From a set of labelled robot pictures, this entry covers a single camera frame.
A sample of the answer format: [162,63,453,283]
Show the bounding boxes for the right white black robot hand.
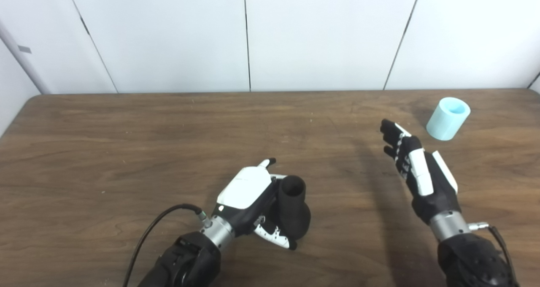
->
[380,119,461,225]

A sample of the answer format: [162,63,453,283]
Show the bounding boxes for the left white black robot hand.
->
[211,158,298,251]

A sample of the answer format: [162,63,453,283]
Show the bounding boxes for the black nozzle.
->
[276,175,312,241]

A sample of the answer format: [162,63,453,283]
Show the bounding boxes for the light-blue hose piece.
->
[426,97,471,141]

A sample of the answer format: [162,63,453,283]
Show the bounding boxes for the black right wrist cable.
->
[469,222,517,287]

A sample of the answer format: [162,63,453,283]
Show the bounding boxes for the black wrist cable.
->
[469,222,517,287]
[122,203,211,287]

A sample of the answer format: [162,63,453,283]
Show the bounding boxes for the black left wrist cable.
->
[122,203,211,287]

